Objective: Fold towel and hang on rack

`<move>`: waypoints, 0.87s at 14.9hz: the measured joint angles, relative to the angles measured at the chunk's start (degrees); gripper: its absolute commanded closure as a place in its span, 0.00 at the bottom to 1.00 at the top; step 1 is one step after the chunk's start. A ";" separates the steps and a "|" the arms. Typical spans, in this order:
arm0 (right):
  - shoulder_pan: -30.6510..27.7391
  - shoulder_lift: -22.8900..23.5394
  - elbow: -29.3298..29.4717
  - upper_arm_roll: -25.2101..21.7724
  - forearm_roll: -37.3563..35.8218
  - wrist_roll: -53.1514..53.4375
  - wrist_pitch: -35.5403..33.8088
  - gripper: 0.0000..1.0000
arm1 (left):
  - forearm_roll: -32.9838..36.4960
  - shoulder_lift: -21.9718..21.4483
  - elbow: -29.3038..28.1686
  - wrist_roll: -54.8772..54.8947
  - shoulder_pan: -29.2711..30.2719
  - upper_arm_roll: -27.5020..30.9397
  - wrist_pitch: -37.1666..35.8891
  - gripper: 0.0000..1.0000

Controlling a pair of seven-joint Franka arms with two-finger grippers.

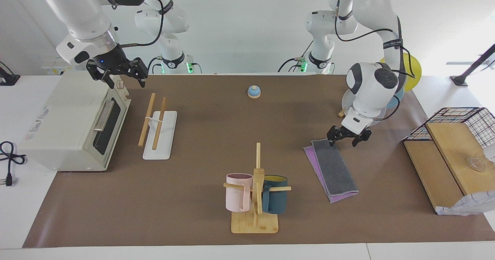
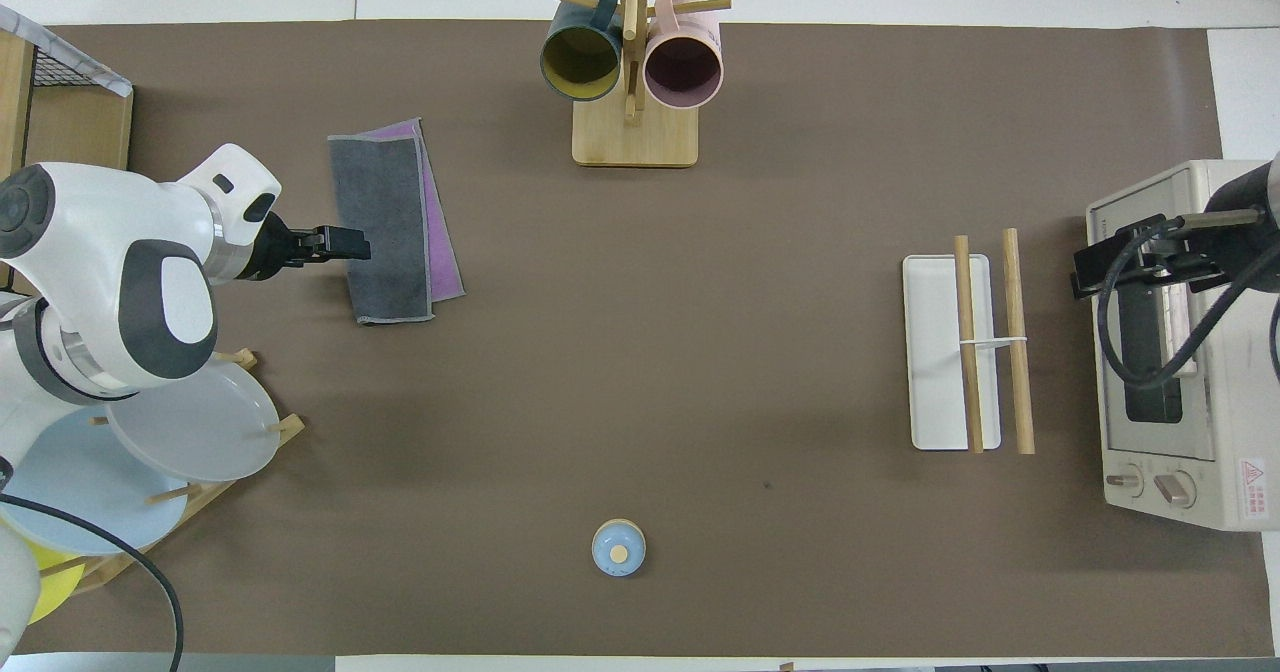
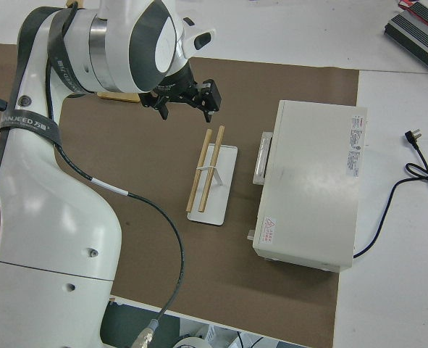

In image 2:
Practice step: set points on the wooden plate rack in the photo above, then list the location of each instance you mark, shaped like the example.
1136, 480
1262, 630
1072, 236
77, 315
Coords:
215, 492

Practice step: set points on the blue jar with wooden knob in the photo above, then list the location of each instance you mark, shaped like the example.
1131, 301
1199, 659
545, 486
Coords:
618, 549

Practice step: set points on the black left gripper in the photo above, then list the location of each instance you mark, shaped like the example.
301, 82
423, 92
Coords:
272, 250

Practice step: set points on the marble pattern panel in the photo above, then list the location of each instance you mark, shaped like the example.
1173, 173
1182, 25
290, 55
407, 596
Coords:
112, 82

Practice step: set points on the light blue plate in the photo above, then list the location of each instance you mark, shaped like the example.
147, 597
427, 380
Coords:
90, 492

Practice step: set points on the pink mug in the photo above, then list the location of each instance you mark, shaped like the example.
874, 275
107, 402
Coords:
683, 67

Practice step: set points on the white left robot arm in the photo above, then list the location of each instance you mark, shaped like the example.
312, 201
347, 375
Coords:
100, 252

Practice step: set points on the dark teal mug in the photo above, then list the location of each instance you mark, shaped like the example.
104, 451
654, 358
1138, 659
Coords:
580, 57

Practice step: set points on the grey plate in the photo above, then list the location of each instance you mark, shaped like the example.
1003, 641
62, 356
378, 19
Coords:
210, 432

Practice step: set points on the wooden mug tree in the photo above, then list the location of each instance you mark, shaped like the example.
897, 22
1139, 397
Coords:
635, 137

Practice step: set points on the purple and grey towel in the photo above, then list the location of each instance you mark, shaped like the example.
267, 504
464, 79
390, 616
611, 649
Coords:
390, 222

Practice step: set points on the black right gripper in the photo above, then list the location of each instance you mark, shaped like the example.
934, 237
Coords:
1255, 242

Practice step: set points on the brown table mat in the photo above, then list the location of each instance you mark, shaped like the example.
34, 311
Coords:
600, 352

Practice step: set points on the white band on rack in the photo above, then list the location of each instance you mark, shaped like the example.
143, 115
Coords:
990, 342

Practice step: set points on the yellow plate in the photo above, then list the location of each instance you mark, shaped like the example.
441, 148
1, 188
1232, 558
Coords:
62, 577

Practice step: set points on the beige toaster oven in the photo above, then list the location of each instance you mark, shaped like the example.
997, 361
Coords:
1230, 412

